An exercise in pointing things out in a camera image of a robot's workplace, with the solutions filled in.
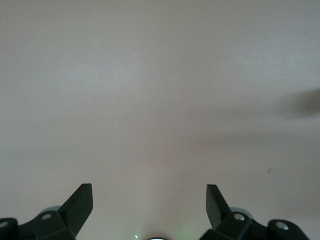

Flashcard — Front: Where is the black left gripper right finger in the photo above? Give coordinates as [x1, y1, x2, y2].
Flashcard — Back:
[199, 184, 310, 240]

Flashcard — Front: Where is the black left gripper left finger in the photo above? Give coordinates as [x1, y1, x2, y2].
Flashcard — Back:
[0, 183, 94, 240]

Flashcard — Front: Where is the brown table mat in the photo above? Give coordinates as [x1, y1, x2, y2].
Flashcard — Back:
[0, 0, 320, 240]

